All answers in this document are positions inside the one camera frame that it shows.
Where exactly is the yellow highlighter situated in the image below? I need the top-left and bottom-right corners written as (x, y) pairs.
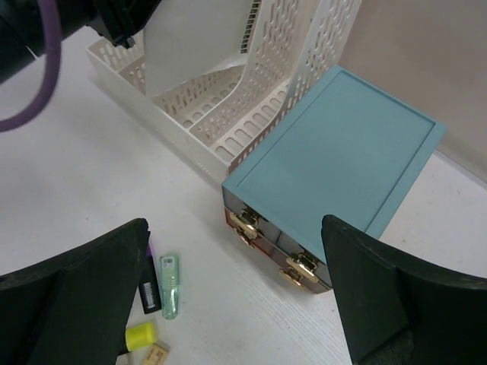
top-left (118, 322), bottom-right (157, 355)

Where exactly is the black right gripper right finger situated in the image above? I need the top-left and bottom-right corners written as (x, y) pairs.
top-left (321, 214), bottom-right (486, 364)

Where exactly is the purple highlighter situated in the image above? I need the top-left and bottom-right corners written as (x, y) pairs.
top-left (138, 246), bottom-right (161, 315)

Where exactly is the blue drawer box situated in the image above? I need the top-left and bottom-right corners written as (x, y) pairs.
top-left (222, 66), bottom-right (445, 260)

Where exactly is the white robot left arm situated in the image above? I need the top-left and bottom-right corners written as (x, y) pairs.
top-left (1, 0), bottom-right (161, 82)

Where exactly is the small wooden stamp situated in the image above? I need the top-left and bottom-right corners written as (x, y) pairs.
top-left (142, 344), bottom-right (169, 365)

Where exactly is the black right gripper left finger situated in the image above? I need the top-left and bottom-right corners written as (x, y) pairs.
top-left (1, 218), bottom-right (149, 364)

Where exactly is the white plastic file organizer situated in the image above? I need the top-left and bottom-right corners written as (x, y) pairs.
top-left (87, 1), bottom-right (361, 183)

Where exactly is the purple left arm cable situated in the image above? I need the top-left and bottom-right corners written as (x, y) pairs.
top-left (0, 0), bottom-right (62, 133)

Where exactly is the green highlighter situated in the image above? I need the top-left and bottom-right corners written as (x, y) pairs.
top-left (159, 253), bottom-right (180, 320)

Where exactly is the white spiral notebook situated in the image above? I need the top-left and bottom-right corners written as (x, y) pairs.
top-left (143, 0), bottom-right (260, 97)

